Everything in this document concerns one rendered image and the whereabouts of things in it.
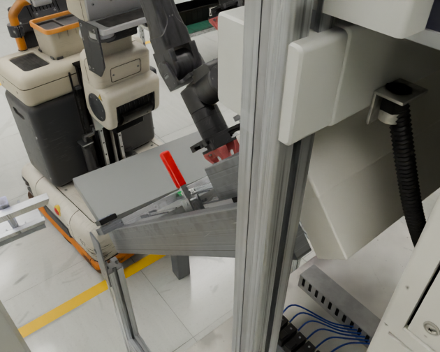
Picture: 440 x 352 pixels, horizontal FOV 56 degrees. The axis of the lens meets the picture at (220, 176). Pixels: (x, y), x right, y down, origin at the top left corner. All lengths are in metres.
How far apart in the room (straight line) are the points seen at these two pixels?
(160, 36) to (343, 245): 0.56
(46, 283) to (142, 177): 0.77
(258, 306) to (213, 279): 1.40
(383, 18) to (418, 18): 0.02
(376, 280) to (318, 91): 0.88
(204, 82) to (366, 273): 0.64
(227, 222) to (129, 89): 1.05
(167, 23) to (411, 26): 0.62
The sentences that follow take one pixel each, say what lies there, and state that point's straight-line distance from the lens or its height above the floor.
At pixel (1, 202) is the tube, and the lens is 0.63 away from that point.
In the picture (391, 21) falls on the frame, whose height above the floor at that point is 1.40.
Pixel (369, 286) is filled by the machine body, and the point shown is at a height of 0.62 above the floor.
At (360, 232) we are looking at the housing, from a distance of 0.39.
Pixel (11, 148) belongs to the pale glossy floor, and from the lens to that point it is 2.78.
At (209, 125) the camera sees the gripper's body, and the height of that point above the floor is 1.03.
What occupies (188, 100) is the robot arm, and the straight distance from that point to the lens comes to 0.81.
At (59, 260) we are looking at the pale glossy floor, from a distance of 2.00.
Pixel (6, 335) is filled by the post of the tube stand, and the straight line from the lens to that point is 0.98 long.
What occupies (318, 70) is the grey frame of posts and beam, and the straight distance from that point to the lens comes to 0.26.
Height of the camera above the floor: 1.47
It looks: 40 degrees down
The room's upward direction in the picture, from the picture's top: straight up
